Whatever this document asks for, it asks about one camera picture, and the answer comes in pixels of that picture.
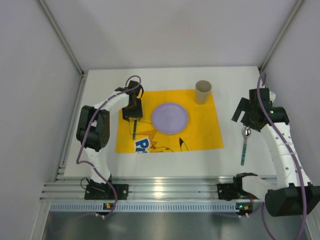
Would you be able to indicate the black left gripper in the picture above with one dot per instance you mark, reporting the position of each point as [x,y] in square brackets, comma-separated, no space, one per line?
[132,114]

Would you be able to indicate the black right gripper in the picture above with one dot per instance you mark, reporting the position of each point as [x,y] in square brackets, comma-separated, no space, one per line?
[243,113]

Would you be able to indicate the fork with green handle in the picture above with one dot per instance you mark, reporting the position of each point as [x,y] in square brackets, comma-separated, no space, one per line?
[134,129]

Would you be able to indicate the spoon with green handle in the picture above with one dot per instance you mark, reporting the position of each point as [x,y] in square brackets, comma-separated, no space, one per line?
[246,133]

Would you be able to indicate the lilac plastic plate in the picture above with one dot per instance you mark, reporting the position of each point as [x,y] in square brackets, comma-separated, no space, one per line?
[170,118]

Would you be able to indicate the yellow Pikachu cloth placemat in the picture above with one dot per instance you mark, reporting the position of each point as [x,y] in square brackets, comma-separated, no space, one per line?
[201,133]

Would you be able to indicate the beige paper cup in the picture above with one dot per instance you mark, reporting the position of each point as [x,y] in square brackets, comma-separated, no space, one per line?
[202,91]

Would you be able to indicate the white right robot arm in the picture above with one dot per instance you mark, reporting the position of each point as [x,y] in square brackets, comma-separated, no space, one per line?
[294,193]

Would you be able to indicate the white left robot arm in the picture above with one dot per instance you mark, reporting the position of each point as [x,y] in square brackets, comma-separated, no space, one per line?
[94,126]

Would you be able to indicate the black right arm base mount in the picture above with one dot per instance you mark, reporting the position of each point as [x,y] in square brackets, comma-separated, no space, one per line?
[228,192]

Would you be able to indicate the aluminium rail frame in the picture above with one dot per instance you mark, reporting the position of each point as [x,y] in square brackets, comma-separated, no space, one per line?
[141,189]

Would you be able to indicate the left aluminium corner post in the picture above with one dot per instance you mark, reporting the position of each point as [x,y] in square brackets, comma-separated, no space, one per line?
[60,35]

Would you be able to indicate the aluminium corner post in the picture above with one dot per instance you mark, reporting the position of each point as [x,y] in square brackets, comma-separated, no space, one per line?
[60,35]
[289,20]

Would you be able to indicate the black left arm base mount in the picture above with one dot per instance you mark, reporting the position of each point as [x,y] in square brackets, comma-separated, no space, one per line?
[104,192]

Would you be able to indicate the right aluminium corner post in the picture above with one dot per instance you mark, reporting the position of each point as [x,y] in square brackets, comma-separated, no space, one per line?
[289,20]

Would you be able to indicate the grey slotted cable duct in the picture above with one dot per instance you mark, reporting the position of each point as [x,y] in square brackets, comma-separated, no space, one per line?
[153,207]

